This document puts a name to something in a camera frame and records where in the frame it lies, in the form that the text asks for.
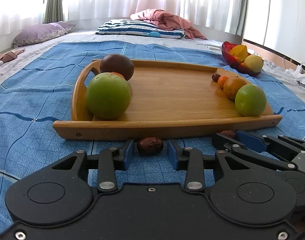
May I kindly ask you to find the red date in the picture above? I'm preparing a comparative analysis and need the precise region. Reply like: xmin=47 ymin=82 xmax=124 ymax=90
xmin=221 ymin=130 xmax=235 ymax=138
xmin=212 ymin=73 xmax=221 ymax=82
xmin=137 ymin=137 xmax=164 ymax=156

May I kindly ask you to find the orange mandarin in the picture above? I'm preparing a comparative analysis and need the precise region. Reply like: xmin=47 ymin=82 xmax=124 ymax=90
xmin=217 ymin=75 xmax=229 ymax=89

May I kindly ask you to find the dark purple fruit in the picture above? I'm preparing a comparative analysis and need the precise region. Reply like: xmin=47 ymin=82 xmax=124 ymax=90
xmin=100 ymin=54 xmax=135 ymax=81

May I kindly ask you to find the green apple right side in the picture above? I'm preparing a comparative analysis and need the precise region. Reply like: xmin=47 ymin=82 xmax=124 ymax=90
xmin=234 ymin=84 xmax=267 ymax=116

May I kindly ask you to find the green apple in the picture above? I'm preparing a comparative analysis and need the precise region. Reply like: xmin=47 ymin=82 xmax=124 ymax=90
xmin=86 ymin=73 xmax=131 ymax=120
xmin=234 ymin=84 xmax=267 ymax=116

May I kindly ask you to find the large orange fruit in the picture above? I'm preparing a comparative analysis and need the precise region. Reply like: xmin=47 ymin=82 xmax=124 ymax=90
xmin=223 ymin=77 xmax=247 ymax=100

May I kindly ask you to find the red date on tray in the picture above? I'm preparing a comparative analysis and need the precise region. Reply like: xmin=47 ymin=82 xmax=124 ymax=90
xmin=212 ymin=73 xmax=221 ymax=82

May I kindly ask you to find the wooden serving tray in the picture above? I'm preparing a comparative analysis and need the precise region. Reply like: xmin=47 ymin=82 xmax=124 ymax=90
xmin=53 ymin=59 xmax=282 ymax=141

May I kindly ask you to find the white cloth at right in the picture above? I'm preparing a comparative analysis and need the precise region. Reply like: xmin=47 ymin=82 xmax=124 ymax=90
xmin=285 ymin=64 xmax=305 ymax=85

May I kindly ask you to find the small orange in bowl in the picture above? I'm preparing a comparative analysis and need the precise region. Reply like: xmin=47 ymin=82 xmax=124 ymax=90
xmin=234 ymin=56 xmax=242 ymax=63

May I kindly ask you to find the yellow mango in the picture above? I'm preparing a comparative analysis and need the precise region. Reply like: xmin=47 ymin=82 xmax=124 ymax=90
xmin=244 ymin=55 xmax=264 ymax=73

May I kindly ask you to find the yellow starfruit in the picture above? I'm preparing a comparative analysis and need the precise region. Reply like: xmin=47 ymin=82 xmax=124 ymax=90
xmin=229 ymin=45 xmax=248 ymax=62

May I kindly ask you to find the red glass fruit bowl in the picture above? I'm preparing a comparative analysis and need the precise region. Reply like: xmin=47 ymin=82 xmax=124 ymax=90
xmin=221 ymin=41 xmax=261 ymax=77

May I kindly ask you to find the green apple left side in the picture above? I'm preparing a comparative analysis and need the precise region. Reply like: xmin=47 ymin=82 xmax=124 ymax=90
xmin=86 ymin=73 xmax=131 ymax=120

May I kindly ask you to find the white sheer curtain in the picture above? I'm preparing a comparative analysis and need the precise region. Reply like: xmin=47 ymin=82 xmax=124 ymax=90
xmin=0 ymin=0 xmax=247 ymax=37

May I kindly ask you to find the pink crumpled blanket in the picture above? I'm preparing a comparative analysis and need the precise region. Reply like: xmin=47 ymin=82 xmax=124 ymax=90
xmin=130 ymin=9 xmax=207 ymax=40

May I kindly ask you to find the pile of clothes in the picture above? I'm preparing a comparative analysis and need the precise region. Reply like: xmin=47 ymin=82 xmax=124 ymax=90
xmin=0 ymin=49 xmax=25 ymax=66

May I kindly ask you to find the blue white striped pillow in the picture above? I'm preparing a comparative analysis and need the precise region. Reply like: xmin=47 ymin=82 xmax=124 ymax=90
xmin=95 ymin=19 xmax=185 ymax=39

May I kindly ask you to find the purple pillow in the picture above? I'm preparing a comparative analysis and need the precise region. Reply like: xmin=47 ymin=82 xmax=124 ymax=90
xmin=12 ymin=21 xmax=75 ymax=48

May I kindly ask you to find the grey green drape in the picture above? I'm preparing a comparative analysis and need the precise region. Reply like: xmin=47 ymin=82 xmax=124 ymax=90
xmin=43 ymin=0 xmax=63 ymax=23

